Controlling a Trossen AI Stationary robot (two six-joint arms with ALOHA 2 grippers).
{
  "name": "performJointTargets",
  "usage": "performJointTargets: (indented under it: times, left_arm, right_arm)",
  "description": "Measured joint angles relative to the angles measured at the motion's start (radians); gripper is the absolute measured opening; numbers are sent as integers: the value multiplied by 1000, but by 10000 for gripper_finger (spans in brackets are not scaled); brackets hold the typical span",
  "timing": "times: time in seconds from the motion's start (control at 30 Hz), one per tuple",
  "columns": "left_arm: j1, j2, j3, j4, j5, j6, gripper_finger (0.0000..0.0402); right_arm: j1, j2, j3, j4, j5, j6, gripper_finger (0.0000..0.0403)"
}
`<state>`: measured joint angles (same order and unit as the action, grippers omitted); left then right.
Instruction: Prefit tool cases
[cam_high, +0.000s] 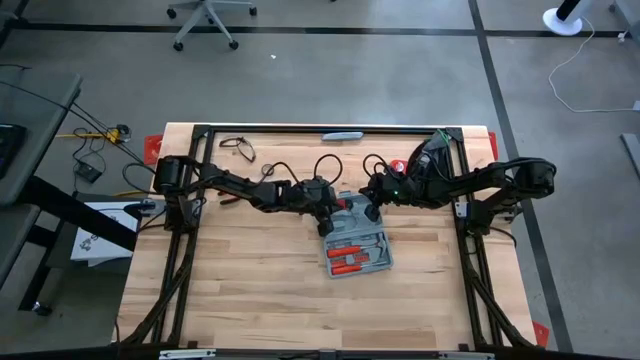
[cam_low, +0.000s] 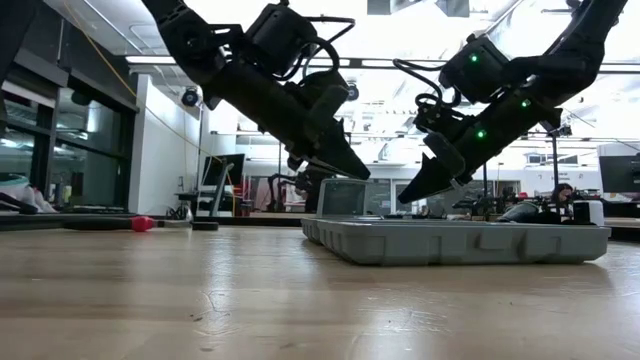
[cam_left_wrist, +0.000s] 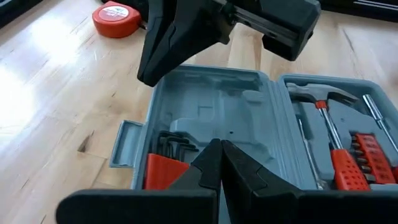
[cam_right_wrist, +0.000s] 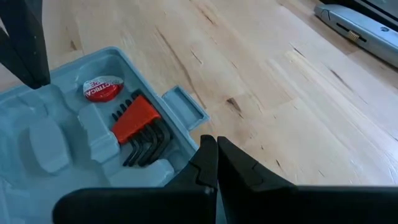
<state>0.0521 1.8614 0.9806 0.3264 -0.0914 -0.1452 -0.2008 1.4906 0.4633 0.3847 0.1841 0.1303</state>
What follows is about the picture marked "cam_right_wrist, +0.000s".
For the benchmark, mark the red round tape roll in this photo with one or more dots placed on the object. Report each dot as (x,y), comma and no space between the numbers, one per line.
(102,88)

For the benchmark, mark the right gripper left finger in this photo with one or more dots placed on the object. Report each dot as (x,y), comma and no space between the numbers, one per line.
(202,168)

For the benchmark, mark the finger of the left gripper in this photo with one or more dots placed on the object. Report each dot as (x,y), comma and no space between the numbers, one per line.
(28,40)
(7,53)

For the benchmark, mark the grey utility knife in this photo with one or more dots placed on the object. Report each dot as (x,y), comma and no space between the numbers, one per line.
(367,34)

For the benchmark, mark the small red hand tool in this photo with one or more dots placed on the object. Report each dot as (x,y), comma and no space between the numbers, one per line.
(133,119)

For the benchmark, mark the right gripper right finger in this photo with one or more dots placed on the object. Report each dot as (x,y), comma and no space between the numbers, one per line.
(239,171)

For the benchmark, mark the grey plastic tool case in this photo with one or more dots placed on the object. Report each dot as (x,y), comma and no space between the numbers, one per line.
(46,149)

